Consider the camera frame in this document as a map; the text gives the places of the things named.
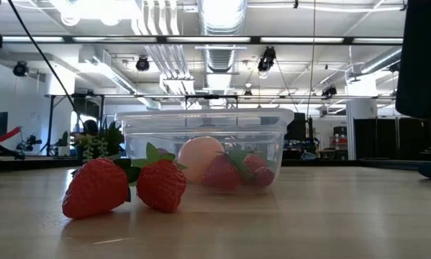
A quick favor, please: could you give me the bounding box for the orange pink plastic peach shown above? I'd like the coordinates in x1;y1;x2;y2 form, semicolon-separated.
176;136;226;183

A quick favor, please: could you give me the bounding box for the clear plastic tupperware container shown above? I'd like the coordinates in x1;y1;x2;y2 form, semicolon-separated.
114;107;296;196

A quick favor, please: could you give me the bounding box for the small potted succulent plant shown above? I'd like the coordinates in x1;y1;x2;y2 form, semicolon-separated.
73;121;126;163

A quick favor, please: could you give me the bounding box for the white column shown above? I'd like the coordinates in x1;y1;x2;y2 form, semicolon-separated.
345;99;378;161

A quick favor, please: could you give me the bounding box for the red and black machine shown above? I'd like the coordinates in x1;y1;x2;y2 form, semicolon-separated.
0;125;22;159

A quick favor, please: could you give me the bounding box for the silver ceiling duct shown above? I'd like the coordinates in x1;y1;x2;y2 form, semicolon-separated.
196;0;248;73

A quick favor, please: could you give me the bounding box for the thin hanging cable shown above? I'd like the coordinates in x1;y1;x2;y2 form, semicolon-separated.
307;0;317;112

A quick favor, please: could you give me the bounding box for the black aluminium table frame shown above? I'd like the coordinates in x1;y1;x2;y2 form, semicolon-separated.
0;156;431;172

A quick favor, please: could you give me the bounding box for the black partition wall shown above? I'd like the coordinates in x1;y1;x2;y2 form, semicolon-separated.
354;117;431;161

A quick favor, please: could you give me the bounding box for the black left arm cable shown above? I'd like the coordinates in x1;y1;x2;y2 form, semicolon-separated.
6;0;86;126

